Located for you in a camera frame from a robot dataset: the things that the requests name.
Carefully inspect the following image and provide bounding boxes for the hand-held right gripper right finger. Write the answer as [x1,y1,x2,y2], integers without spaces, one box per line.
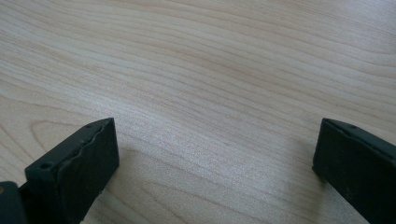
[312,118,396,224]

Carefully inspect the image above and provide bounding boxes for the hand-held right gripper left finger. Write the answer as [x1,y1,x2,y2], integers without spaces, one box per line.
[19,117,120,224]

